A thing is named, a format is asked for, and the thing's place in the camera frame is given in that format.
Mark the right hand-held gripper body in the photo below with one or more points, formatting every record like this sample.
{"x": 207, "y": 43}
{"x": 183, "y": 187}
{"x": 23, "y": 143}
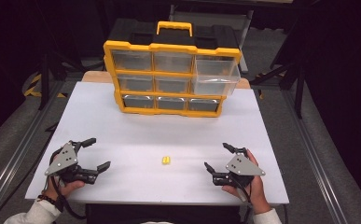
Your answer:
{"x": 242, "y": 166}

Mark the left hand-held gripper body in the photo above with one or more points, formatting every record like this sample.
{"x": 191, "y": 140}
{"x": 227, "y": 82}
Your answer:
{"x": 63, "y": 160}

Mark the small yellow block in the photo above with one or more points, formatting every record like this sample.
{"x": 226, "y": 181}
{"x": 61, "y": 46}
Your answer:
{"x": 166, "y": 160}

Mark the large clear plastic drawer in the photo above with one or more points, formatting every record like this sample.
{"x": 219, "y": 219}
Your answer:
{"x": 215, "y": 76}

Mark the yellow black drawer organizer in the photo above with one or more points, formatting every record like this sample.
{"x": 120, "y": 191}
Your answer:
{"x": 169, "y": 68}

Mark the person's left hand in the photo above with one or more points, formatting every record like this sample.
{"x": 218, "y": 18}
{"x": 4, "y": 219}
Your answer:
{"x": 66, "y": 187}

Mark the person's right hand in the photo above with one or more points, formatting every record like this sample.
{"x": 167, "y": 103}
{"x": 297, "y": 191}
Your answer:
{"x": 258, "y": 193}

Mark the black metal stand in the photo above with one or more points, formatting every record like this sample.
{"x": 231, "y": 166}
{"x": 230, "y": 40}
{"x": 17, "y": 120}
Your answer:
{"x": 44, "y": 81}
{"x": 293, "y": 77}

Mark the yellow black hazard tape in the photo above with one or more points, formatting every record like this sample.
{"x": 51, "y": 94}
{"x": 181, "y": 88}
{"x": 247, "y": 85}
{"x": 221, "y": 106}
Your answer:
{"x": 32, "y": 85}

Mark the closed small clear drawers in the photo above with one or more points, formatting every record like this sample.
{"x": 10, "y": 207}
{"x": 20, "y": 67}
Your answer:
{"x": 172, "y": 84}

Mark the grey metal floor rail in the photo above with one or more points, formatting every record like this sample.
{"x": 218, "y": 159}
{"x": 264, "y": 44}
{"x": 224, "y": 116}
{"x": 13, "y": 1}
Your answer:
{"x": 315, "y": 161}
{"x": 16, "y": 155}

